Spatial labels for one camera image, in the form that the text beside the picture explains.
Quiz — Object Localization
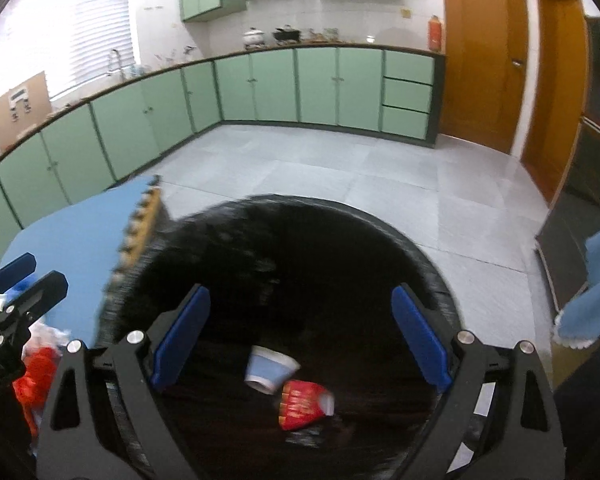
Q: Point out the clear plastic wrap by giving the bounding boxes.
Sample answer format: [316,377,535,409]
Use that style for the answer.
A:
[29,322,72,357]

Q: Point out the wooden door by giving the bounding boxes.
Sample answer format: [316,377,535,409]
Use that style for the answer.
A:
[440,0,528,155]

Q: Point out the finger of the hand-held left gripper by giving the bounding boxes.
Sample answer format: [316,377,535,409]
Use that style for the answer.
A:
[2,270,70,330]
[0,253,37,301]

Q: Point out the white window blind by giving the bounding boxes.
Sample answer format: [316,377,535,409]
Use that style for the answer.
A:
[67,0,133,92]

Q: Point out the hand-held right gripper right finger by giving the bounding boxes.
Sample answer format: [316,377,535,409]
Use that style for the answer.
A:
[391,283,566,480]

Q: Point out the yellow foam puzzle mat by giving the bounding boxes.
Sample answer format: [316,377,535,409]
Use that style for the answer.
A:
[102,175,173,311]

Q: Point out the wooden door frame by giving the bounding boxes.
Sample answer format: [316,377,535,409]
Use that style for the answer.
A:
[522,0,592,202]

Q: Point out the light blue cloth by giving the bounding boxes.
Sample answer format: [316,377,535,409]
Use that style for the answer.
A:
[552,220,600,350]

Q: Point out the dark glass cabinet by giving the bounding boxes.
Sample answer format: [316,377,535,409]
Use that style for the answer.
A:
[534,10,600,312]

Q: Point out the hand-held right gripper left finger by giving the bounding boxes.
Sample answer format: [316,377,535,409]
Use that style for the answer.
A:
[36,283,213,480]

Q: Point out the blue and white paper cup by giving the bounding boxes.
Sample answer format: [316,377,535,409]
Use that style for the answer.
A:
[243,345,302,396]

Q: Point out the cardboard board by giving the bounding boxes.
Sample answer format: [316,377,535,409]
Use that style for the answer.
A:
[0,71,52,149]

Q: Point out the white bracket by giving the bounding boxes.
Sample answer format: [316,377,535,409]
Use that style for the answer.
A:
[9,87,32,121]

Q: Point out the blue tablecloth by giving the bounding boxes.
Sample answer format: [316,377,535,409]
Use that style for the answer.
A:
[0,175,161,346]

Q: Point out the red snack packet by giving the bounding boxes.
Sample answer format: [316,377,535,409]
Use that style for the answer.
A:
[278,379,337,432]

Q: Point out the green lower kitchen cabinets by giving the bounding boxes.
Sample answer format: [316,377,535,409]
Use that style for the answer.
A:
[0,44,438,271]

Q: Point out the red foam net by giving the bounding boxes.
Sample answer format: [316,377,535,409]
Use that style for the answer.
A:
[12,347,61,436]

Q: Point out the metal faucet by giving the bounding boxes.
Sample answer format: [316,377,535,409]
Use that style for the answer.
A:
[107,49,127,79]

